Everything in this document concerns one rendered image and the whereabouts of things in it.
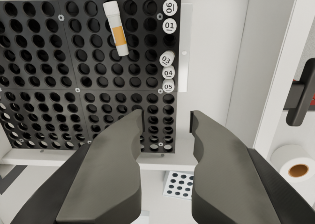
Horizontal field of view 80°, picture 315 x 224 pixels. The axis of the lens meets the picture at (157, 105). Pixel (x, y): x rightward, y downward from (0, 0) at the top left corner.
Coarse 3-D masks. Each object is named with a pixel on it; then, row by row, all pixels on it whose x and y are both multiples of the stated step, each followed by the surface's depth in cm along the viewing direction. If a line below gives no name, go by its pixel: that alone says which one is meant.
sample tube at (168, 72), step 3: (168, 66) 19; (171, 66) 19; (165, 69) 18; (168, 69) 18; (171, 69) 18; (162, 72) 19; (165, 72) 18; (168, 72) 18; (171, 72) 18; (174, 72) 18; (165, 75) 18; (168, 75) 18; (171, 75) 18; (165, 78) 19; (168, 78) 19; (171, 78) 19
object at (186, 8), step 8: (184, 8) 21; (192, 8) 21; (184, 16) 22; (184, 24) 22; (184, 32) 23; (184, 40) 23; (184, 48) 23; (184, 56) 24; (184, 64) 24; (184, 72) 25; (184, 80) 25; (184, 88) 26
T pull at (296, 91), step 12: (312, 60) 17; (312, 72) 18; (300, 84) 18; (312, 84) 18; (288, 96) 19; (300, 96) 19; (312, 96) 19; (300, 108) 19; (288, 120) 21; (300, 120) 20
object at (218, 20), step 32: (0, 0) 23; (192, 0) 22; (224, 0) 22; (192, 32) 24; (224, 32) 23; (192, 64) 25; (224, 64) 25; (192, 96) 28; (224, 96) 27; (0, 128) 28; (0, 160) 28; (32, 160) 28; (64, 160) 27; (160, 160) 27; (192, 160) 27
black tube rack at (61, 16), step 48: (48, 0) 17; (96, 0) 17; (144, 0) 17; (0, 48) 19; (48, 48) 19; (96, 48) 19; (144, 48) 19; (0, 96) 22; (48, 96) 22; (96, 96) 21; (144, 96) 21; (48, 144) 25; (144, 144) 24
